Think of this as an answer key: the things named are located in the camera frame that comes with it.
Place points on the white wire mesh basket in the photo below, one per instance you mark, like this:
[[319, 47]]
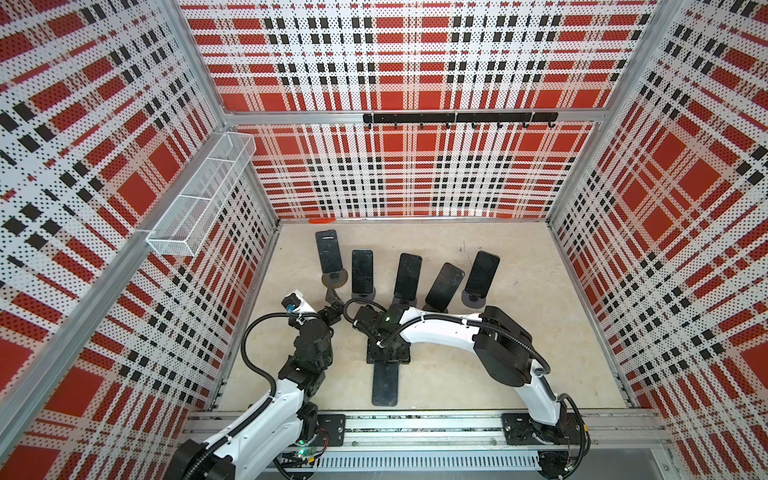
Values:
[[185, 225]]

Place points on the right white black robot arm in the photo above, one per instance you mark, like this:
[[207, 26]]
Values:
[[503, 347]]

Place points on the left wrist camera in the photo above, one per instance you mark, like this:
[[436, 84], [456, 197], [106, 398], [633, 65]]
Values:
[[295, 304]]

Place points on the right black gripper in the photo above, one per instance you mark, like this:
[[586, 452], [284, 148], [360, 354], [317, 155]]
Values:
[[372, 352]]

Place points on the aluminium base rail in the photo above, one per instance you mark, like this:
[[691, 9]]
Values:
[[481, 440]]

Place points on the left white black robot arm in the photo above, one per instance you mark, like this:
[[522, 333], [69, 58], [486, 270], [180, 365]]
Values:
[[285, 415]]

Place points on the black hook rail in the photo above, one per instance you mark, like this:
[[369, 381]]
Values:
[[449, 118]]

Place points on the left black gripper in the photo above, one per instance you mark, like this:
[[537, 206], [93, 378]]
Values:
[[332, 316]]

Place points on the black phone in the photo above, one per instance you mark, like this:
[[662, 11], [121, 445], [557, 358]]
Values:
[[329, 251], [408, 276], [385, 386], [482, 274], [362, 270], [444, 288]]

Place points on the grey phone stand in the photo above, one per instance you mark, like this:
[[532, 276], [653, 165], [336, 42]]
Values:
[[364, 296], [335, 280], [403, 301]]

